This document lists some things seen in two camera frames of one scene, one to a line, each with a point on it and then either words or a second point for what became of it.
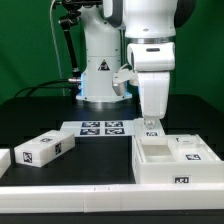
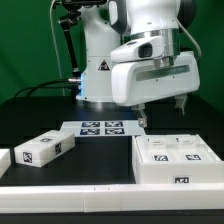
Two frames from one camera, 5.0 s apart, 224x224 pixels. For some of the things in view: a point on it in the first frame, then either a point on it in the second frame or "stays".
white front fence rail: x=110 y=198 stays
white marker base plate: x=98 y=128 stays
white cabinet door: x=140 y=129 → x=157 y=148
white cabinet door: x=189 y=148 stays
